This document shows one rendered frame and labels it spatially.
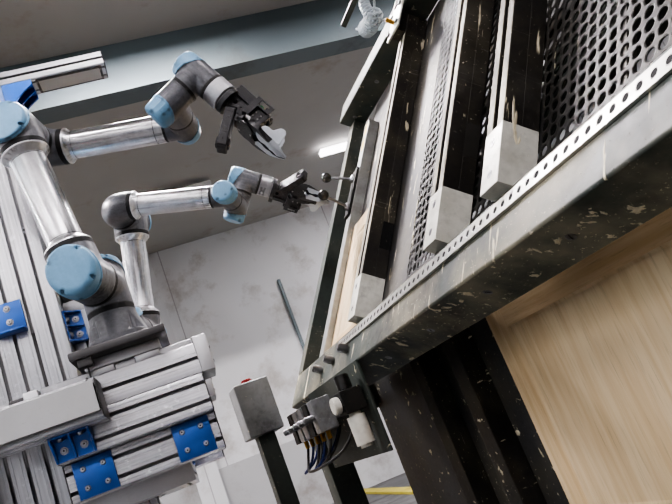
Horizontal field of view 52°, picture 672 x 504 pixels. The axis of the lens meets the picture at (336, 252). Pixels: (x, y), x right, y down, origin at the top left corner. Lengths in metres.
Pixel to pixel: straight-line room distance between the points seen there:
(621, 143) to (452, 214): 0.56
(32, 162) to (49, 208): 0.13
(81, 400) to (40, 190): 0.51
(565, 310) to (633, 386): 0.19
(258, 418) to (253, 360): 6.91
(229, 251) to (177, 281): 0.82
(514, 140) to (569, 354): 0.48
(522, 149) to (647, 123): 0.37
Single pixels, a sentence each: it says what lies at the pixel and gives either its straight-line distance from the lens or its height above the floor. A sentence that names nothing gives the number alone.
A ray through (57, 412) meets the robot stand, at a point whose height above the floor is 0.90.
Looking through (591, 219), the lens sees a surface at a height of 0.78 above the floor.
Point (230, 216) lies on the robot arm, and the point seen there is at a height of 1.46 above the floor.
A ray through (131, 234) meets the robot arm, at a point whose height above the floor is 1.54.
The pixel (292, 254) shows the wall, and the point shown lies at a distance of 9.65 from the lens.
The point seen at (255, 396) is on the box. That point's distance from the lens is 2.33.
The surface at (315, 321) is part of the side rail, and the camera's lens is 2.50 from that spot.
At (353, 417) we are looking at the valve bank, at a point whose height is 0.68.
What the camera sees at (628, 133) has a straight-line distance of 0.90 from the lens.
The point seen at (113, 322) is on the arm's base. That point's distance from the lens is 1.73.
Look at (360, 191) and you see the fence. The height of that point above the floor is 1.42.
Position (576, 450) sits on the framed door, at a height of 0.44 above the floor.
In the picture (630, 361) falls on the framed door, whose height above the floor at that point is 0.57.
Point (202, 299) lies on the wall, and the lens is 9.41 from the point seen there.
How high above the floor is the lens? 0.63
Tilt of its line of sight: 15 degrees up
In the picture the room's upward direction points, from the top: 22 degrees counter-clockwise
